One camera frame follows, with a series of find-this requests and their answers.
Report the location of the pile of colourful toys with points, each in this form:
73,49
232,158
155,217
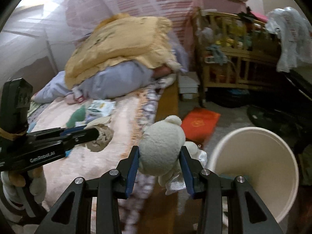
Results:
231,36

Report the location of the white plastic bag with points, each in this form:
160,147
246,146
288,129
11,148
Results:
290,41

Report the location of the wooden crib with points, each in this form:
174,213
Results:
241,61

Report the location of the white cardboard boxes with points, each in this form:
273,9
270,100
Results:
187,84

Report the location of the yellow fringed blanket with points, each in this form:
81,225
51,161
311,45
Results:
117,46

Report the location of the purple white patterned blanket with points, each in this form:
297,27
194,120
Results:
150,107

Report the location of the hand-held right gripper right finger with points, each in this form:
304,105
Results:
187,173

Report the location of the wooden bed frame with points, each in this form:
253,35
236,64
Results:
168,100

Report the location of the pink rolled cloth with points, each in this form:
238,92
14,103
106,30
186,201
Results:
69,100

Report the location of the grey blue hanging cloth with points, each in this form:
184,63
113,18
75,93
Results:
218,53

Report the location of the white green medicine box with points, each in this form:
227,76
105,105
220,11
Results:
102,107

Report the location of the black stand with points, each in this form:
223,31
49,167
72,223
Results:
299,82

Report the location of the person's left hand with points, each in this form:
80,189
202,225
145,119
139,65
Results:
17,179

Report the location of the dark round tub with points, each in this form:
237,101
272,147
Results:
229,98

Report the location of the pink storage bag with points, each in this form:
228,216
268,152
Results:
219,4

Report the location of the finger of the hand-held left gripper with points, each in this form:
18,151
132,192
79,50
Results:
73,130
85,135

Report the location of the grey-blue blanket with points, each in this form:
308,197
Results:
117,80

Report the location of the red paper bag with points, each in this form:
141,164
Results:
199,121

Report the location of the black round fan base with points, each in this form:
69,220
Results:
268,117

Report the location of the pink mosquito net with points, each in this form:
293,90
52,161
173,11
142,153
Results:
97,0

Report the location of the beige paper ball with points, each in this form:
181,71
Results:
104,139

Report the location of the green sock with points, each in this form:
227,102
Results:
76,118

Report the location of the white plush toy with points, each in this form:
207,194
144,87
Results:
160,146

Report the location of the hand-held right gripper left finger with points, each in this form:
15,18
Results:
132,173

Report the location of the white plastic bucket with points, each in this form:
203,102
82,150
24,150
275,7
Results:
263,156

